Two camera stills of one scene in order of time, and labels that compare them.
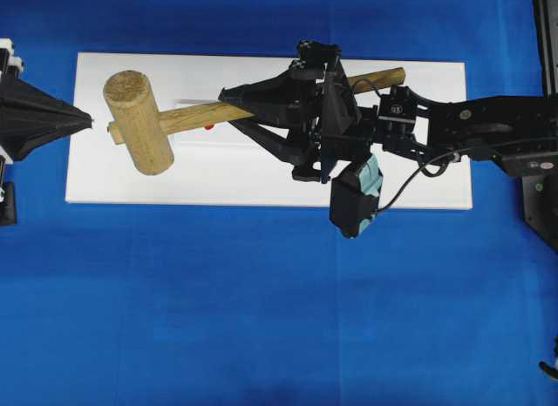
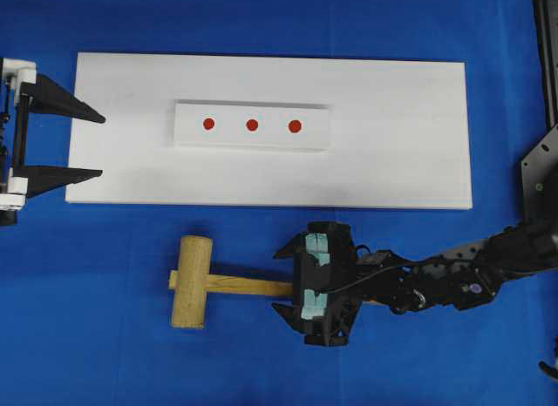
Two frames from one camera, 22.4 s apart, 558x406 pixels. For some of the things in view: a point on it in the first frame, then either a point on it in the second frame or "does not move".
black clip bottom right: [552, 372] does not move
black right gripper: [316, 86] to [330, 281]
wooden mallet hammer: [145, 130] to [193, 281]
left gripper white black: [30, 115] to [23, 91]
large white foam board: [231, 165] does not move
